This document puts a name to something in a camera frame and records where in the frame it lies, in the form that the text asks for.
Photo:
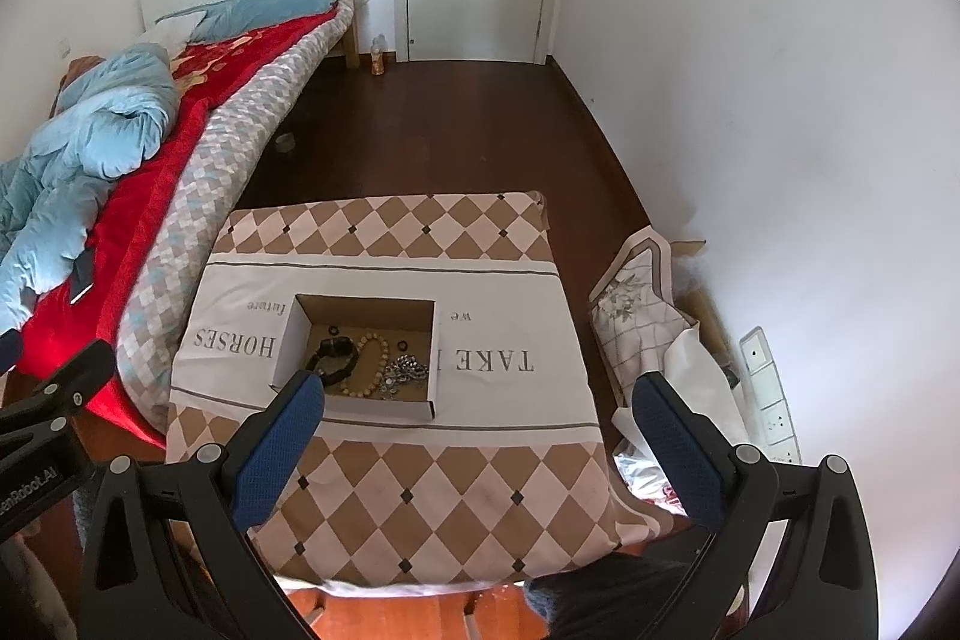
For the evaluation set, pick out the white plastic bag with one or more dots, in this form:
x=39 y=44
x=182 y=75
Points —
x=701 y=377

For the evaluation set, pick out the floral checkered cloth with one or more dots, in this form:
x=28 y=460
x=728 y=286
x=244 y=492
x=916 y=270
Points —
x=637 y=310

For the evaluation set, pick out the white metal table leg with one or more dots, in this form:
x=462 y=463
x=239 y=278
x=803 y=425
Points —
x=472 y=621

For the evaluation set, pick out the dark smartphone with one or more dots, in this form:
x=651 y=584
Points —
x=84 y=276

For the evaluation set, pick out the red blanket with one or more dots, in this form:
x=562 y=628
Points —
x=142 y=212

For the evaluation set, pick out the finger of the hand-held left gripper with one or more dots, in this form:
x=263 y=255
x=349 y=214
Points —
x=10 y=351
x=75 y=381

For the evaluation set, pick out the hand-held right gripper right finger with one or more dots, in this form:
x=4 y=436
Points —
x=671 y=452

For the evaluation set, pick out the white power strip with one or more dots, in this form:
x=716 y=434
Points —
x=765 y=385

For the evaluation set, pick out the checkered bed sheet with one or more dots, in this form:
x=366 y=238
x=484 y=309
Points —
x=217 y=160

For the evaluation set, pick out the white pillow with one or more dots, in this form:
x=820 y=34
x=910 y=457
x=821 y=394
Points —
x=169 y=33

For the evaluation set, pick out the brown cushion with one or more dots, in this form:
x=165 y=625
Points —
x=79 y=69

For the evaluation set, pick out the orange drink bottle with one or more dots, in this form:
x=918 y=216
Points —
x=377 y=59

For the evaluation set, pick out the cardboard box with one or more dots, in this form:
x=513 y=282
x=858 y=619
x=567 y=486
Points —
x=390 y=409

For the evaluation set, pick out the dark grey cloth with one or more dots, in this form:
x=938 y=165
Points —
x=600 y=591

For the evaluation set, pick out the teal blue pillow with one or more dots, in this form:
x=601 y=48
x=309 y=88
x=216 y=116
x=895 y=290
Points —
x=277 y=6

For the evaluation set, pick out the checkered printed tablecloth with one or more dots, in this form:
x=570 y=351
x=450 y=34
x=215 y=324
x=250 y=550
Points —
x=420 y=482

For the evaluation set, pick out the light blue duvet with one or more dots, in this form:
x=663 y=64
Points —
x=97 y=138

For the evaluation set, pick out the black wristwatch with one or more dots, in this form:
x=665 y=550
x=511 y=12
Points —
x=337 y=346

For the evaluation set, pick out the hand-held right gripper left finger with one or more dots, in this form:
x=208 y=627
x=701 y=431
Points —
x=281 y=437

